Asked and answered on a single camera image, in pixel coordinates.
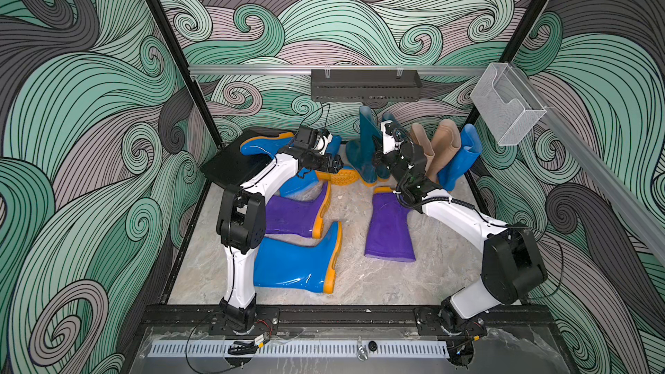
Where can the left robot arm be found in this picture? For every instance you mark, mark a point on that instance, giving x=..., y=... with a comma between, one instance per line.
x=241, y=227

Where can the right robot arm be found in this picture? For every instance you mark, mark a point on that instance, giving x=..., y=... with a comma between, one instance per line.
x=511, y=263

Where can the aluminium rail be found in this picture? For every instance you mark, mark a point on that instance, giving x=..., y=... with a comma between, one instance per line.
x=609, y=148
x=264, y=69

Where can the purple boot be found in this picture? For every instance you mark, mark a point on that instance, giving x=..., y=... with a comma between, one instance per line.
x=285, y=216
x=388, y=236

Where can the beige boot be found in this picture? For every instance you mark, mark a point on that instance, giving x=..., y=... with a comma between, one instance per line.
x=419, y=135
x=445, y=143

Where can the teal boot back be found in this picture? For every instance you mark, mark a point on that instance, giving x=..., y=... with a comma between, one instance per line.
x=360, y=152

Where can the small blue boot orange sole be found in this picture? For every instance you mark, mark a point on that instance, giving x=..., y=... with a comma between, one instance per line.
x=336, y=172

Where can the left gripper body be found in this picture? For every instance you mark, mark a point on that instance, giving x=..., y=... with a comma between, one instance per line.
x=318, y=163

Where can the aluminium rail right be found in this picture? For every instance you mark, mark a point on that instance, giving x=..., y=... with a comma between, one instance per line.
x=609, y=148

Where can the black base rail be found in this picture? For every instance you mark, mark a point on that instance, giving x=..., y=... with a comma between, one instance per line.
x=426, y=320

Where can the large blue boot front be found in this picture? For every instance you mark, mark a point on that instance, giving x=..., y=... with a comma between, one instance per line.
x=281, y=264

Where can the black case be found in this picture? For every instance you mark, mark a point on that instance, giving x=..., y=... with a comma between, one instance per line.
x=230, y=167

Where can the clear mesh wall bin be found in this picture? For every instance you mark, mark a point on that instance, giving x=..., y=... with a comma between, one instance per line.
x=507, y=102

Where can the teal boot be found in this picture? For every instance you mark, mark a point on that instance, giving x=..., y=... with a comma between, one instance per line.
x=360, y=152
x=382, y=170

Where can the aluminium rail back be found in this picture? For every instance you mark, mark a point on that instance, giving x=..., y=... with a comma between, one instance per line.
x=264, y=69

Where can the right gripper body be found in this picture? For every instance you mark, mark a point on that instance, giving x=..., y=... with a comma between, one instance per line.
x=391, y=164

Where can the black wall shelf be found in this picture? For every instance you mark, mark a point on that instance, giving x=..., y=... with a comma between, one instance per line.
x=365, y=85

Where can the white slotted cable duct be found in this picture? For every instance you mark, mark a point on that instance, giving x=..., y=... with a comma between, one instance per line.
x=307, y=348

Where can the beige boot back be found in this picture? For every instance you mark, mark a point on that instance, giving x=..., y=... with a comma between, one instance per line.
x=419, y=135

